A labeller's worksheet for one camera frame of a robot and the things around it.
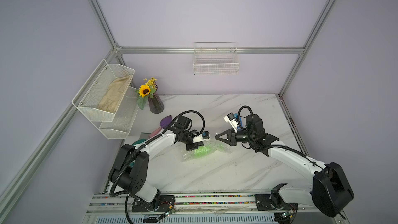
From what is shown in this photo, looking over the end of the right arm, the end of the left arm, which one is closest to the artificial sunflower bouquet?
the end of the left arm

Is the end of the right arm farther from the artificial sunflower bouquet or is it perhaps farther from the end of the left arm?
the artificial sunflower bouquet

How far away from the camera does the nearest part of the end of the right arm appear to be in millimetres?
614
